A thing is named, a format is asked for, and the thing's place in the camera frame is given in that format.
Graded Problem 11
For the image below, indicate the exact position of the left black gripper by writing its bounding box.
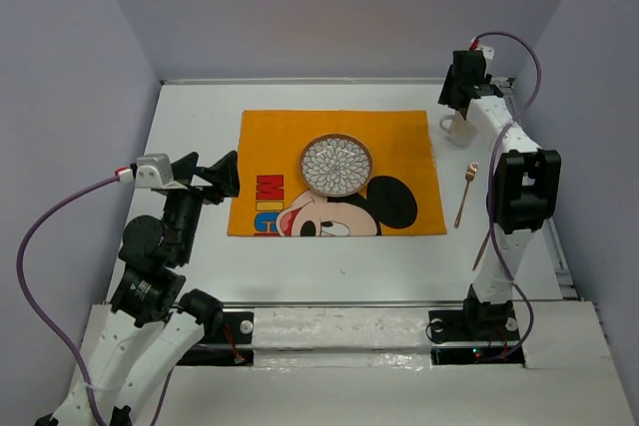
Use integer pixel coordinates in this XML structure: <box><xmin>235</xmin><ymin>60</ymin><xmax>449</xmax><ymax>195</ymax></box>
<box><xmin>165</xmin><ymin>148</ymin><xmax>242</xmax><ymax>261</ymax></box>

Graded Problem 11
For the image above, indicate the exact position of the white ceramic mug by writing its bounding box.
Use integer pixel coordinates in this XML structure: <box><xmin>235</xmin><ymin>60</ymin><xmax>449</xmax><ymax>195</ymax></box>
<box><xmin>439</xmin><ymin>111</ymin><xmax>477</xmax><ymax>148</ymax></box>

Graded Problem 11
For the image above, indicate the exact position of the copper fork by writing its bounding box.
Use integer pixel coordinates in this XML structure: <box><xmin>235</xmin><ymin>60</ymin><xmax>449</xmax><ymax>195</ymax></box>
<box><xmin>453</xmin><ymin>162</ymin><xmax>478</xmax><ymax>228</ymax></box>

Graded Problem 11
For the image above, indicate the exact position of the yellow cartoon cloth napkin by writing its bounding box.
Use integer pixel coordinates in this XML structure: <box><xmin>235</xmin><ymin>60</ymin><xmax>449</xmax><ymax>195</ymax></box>
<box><xmin>228</xmin><ymin>110</ymin><xmax>446</xmax><ymax>237</ymax></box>

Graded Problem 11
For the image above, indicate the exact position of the floral patterned plate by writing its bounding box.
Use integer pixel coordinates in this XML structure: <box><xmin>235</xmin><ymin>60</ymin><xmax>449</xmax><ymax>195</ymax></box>
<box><xmin>300</xmin><ymin>133</ymin><xmax>373</xmax><ymax>198</ymax></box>

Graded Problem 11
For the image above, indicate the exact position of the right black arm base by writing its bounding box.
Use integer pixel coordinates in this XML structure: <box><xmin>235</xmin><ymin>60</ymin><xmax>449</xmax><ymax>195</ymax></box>
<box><xmin>425</xmin><ymin>296</ymin><xmax>525</xmax><ymax>366</ymax></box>

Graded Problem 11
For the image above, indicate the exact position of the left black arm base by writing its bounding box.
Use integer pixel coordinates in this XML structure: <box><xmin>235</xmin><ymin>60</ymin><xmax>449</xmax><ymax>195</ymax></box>
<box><xmin>177</xmin><ymin>310</ymin><xmax>255</xmax><ymax>367</ymax></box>

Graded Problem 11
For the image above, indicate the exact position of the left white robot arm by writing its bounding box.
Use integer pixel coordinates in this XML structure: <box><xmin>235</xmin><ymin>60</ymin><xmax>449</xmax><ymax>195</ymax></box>
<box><xmin>33</xmin><ymin>151</ymin><xmax>240</xmax><ymax>425</ymax></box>

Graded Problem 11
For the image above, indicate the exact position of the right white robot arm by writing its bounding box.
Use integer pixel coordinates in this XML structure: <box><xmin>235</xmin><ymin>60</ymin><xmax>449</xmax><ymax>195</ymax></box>
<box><xmin>428</xmin><ymin>47</ymin><xmax>561</xmax><ymax>344</ymax></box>

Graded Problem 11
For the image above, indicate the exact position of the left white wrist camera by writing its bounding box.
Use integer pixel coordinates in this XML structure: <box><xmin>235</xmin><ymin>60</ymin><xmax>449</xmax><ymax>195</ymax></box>
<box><xmin>115</xmin><ymin>154</ymin><xmax>181</xmax><ymax>191</ymax></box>

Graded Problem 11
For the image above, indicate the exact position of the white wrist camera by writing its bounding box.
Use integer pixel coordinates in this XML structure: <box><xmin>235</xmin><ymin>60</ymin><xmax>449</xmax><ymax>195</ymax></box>
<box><xmin>469</xmin><ymin>38</ymin><xmax>494</xmax><ymax>61</ymax></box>
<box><xmin>115</xmin><ymin>154</ymin><xmax>181</xmax><ymax>191</ymax></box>

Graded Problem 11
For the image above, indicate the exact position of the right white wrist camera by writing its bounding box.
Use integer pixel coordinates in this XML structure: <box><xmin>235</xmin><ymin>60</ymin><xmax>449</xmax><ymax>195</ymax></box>
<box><xmin>469</xmin><ymin>38</ymin><xmax>494</xmax><ymax>61</ymax></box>

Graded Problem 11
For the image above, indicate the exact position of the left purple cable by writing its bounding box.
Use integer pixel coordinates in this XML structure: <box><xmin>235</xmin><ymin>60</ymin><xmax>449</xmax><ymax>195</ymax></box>
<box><xmin>15</xmin><ymin>176</ymin><xmax>176</xmax><ymax>426</ymax></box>

